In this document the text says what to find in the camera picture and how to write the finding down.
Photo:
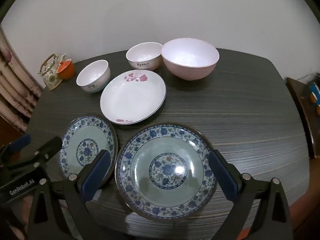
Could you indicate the blue and orange toy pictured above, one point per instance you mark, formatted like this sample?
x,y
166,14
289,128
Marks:
x,y
314,92

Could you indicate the brown wooden furniture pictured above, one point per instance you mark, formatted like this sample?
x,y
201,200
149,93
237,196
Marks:
x,y
10,130

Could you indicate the small white bowl beige outside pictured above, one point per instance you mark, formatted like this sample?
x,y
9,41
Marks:
x,y
142,52

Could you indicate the dark wooden cabinet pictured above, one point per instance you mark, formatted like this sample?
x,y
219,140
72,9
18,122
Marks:
x,y
300,105

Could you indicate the floral ceramic teapot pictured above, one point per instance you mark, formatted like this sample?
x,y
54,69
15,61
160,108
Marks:
x,y
51,78

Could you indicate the small white bowl blue base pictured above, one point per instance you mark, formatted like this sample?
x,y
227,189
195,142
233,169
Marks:
x,y
92,75

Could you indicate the small blue floral plate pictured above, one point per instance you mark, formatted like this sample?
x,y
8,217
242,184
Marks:
x,y
85,142

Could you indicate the beige patterned curtain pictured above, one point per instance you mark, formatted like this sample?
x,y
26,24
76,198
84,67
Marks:
x,y
12,80

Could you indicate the large pink bowl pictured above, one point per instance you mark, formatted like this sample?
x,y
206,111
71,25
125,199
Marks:
x,y
190,55

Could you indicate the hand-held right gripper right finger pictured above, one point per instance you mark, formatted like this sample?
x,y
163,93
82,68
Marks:
x,y
223,177

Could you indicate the orange lidded cup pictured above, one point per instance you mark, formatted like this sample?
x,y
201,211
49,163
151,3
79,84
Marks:
x,y
67,71

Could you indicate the white plate with pink flowers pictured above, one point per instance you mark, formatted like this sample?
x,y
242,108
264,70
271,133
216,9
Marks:
x,y
130,100

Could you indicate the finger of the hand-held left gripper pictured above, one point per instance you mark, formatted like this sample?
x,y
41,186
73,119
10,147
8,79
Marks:
x,y
21,141
50,146

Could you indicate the large blue floral plate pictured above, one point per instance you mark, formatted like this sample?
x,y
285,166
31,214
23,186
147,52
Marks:
x,y
150,155

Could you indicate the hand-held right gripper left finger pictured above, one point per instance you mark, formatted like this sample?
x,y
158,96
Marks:
x,y
96,175

